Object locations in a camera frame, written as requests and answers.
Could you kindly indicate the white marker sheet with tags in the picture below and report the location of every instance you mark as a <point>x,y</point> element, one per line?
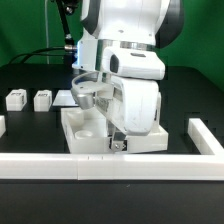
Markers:
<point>64,99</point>

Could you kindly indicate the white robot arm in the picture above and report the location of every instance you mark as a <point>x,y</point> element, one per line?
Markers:
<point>131,24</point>

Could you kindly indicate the white square table top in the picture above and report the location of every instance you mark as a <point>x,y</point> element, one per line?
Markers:
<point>86,132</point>

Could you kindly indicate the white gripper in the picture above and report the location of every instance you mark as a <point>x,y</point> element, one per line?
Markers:
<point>128,99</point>

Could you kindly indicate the white U-shaped fence frame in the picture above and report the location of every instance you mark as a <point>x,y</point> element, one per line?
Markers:
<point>208,164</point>

